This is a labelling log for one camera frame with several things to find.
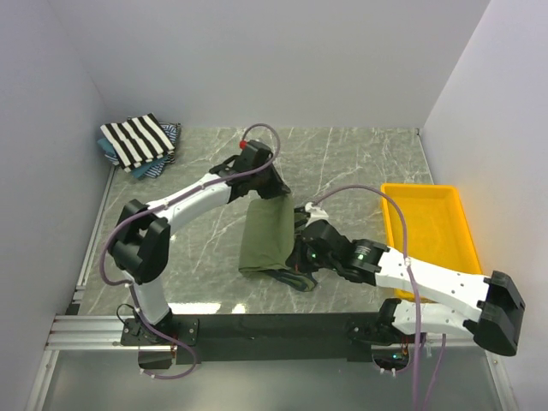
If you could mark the aluminium frame rail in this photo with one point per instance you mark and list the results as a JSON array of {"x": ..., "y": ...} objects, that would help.
[{"x": 93, "y": 333}]

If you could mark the teal folded top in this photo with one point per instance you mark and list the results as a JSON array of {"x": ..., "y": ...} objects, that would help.
[{"x": 111, "y": 155}]

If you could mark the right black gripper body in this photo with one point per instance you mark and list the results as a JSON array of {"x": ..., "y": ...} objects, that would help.
[{"x": 307, "y": 260}]

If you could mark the olive green tank top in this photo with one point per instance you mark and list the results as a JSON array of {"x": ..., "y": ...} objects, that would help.
[{"x": 268, "y": 240}]

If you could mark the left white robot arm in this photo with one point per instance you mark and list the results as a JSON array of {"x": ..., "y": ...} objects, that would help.
[{"x": 140, "y": 244}]

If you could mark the black white striped folded top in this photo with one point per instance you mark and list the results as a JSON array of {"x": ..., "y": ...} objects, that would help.
[{"x": 138, "y": 141}]

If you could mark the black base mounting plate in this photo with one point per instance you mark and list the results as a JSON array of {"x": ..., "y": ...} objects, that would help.
[{"x": 289, "y": 336}]

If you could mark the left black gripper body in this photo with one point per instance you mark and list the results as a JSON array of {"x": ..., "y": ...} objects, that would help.
[{"x": 254, "y": 177}]

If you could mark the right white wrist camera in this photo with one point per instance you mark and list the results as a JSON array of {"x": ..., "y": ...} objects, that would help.
[{"x": 314, "y": 212}]

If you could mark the yellow plastic tray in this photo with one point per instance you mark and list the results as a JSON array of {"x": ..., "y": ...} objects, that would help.
[{"x": 431, "y": 222}]

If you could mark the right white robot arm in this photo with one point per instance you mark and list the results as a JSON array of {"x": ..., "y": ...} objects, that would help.
[{"x": 490, "y": 309}]

